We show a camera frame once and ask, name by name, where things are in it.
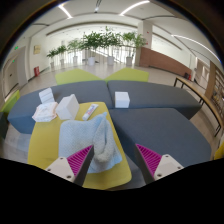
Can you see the wooden shelf unit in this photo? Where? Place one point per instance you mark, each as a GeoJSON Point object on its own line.
{"type": "Point", "coordinates": [216, 86]}

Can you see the long dark grey ottoman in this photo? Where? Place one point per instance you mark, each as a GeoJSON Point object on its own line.
{"type": "Point", "coordinates": [160, 95]}

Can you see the ceiling strip lights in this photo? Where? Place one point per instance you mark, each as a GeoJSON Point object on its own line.
{"type": "Point", "coordinates": [133, 6]}

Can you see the small green ottoman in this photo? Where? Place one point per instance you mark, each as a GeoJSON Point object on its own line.
{"type": "Point", "coordinates": [128, 75]}

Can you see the wide dark grey ottoman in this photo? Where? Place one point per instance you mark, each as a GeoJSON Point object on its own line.
{"type": "Point", "coordinates": [160, 130]}

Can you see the small white tube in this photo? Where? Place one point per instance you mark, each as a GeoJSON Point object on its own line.
{"type": "Point", "coordinates": [90, 112]}

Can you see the light blue towel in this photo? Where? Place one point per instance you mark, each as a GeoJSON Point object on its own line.
{"type": "Point", "coordinates": [76, 136]}

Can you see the red bin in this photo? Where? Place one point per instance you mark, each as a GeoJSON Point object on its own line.
{"type": "Point", "coordinates": [36, 71]}

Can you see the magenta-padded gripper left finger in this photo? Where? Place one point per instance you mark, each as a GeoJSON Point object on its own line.
{"type": "Point", "coordinates": [80, 160]}

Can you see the brown wood-panelled counter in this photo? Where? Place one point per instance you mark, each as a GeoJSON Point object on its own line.
{"type": "Point", "coordinates": [163, 60]}

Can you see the long green bench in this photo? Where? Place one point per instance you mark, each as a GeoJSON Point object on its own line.
{"type": "Point", "coordinates": [10, 101]}

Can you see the yellow ottoman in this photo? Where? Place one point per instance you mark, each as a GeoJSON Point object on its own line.
{"type": "Point", "coordinates": [45, 140]}

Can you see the green exit sign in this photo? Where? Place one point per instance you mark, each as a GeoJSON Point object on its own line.
{"type": "Point", "coordinates": [16, 48]}

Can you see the dark grey cube seat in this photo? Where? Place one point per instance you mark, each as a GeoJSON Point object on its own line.
{"type": "Point", "coordinates": [2, 125]}

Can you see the row of potted plants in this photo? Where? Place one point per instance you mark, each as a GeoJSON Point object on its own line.
{"type": "Point", "coordinates": [96, 41]}

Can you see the soft plastic wipes pack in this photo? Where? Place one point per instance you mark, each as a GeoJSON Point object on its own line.
{"type": "Point", "coordinates": [45, 112]}

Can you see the wooden table with black frame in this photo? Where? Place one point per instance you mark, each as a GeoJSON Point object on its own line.
{"type": "Point", "coordinates": [196, 90]}

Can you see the stacked white tissue packs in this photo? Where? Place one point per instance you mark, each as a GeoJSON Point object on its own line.
{"type": "Point", "coordinates": [46, 95]}

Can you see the small white cube box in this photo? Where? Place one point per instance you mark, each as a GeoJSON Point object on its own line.
{"type": "Point", "coordinates": [122, 100]}

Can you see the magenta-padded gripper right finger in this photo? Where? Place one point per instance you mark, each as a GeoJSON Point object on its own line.
{"type": "Point", "coordinates": [150, 160]}

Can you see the large green ottoman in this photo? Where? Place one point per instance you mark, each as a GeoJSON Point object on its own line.
{"type": "Point", "coordinates": [76, 76]}

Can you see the framed wall picture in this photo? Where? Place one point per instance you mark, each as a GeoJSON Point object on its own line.
{"type": "Point", "coordinates": [37, 49]}

